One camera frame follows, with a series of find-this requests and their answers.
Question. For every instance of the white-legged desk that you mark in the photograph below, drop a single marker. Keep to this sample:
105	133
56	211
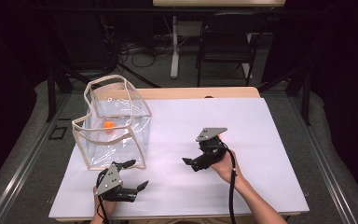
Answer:
174	46

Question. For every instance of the metal floor rail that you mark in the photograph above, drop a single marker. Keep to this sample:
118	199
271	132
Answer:
329	174
21	169

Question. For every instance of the person's right hand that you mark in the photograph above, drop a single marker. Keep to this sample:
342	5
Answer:
227	168

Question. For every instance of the black metal stand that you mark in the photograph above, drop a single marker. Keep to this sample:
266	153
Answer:
306	99
51	93

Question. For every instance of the person's left hand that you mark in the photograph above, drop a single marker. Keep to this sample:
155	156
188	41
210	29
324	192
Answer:
107	207

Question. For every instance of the white board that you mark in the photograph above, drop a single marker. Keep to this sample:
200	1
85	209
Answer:
199	193

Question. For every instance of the black chair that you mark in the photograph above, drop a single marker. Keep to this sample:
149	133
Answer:
227	43

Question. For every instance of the wooden table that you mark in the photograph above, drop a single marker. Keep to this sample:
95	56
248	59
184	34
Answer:
183	92

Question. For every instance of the orange ball with dark mark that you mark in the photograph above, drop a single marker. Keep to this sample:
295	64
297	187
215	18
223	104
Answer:
108	125

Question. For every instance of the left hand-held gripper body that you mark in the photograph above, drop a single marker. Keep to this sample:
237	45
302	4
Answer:
110	180

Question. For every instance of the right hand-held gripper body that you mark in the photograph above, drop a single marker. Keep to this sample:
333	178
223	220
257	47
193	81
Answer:
211	149

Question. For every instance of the transparent bag with beige trim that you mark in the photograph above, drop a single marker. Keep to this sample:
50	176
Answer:
118	102

